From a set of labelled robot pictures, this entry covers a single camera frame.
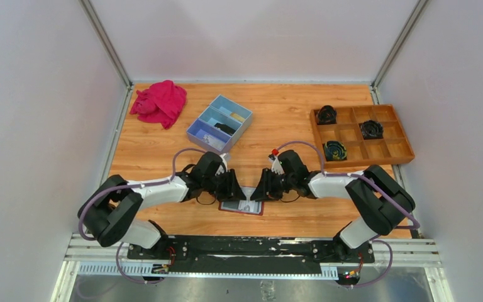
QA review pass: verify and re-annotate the silver VIP card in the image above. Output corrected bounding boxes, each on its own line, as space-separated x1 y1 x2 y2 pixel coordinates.
238 186 255 213
203 134 225 150

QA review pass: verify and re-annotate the red leather card holder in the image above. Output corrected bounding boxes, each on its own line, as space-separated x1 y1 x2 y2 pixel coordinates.
218 186 264 216

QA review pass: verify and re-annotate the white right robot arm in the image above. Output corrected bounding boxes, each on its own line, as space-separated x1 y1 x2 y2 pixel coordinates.
250 150 416 251

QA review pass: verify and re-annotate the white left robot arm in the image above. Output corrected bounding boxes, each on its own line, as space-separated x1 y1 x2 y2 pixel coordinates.
77 150 246 249

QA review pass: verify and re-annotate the gold card in box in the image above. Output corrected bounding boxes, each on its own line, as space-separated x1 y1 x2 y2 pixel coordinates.
230 112 245 123

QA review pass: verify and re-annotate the black item in box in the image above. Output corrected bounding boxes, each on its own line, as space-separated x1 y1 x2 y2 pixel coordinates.
214 123 236 136

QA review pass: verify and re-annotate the blue compartment organizer box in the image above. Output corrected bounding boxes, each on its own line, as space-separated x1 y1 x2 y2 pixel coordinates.
186 95 253 154

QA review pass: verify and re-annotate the wooden compartment tray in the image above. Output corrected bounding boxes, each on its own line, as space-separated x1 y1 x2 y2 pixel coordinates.
309 105 415 169

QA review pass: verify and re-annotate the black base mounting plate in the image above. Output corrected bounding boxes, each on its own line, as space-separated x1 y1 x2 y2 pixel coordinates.
127 235 375 274

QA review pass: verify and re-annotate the crumpled pink cloth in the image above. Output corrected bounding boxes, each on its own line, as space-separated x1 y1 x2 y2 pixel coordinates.
130 80 187 130

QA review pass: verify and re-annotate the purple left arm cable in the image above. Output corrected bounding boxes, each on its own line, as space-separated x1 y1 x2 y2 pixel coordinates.
77 148 207 285

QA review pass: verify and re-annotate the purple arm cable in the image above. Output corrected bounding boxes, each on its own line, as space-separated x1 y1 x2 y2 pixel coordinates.
77 148 207 285
270 140 421 288

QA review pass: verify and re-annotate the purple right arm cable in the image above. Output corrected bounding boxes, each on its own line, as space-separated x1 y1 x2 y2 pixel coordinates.
270 140 421 288

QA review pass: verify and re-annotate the aluminium frame rail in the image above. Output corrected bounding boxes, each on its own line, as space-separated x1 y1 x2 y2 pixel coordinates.
64 235 441 281

